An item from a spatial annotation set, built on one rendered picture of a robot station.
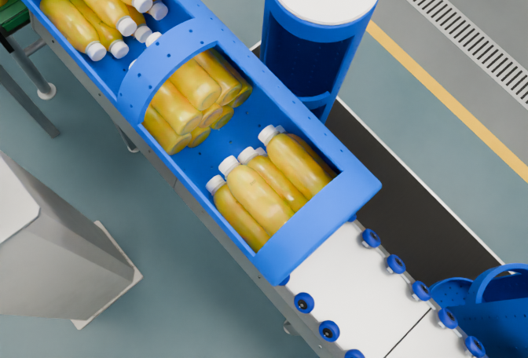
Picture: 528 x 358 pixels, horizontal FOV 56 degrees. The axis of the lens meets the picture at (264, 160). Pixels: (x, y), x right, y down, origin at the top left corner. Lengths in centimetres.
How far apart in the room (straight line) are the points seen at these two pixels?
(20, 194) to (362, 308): 72
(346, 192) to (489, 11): 206
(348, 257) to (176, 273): 105
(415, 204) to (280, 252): 126
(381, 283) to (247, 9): 167
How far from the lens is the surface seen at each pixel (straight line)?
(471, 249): 212
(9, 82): 191
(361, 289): 115
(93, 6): 123
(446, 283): 204
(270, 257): 88
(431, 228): 207
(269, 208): 94
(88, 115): 232
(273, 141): 99
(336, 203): 85
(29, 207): 98
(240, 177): 95
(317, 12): 125
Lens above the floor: 204
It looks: 71 degrees down
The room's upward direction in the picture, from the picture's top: 10 degrees clockwise
